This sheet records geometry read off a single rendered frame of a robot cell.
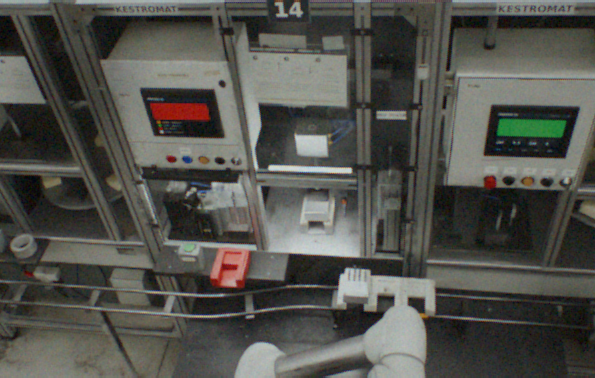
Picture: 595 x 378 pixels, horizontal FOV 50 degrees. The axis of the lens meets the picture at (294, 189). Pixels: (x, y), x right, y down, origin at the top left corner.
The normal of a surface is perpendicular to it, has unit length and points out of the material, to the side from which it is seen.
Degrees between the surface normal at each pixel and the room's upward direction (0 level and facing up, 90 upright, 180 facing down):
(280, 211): 0
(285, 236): 0
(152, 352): 0
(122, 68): 90
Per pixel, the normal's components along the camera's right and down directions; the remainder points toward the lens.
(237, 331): -0.08, -0.70
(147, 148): -0.15, 0.71
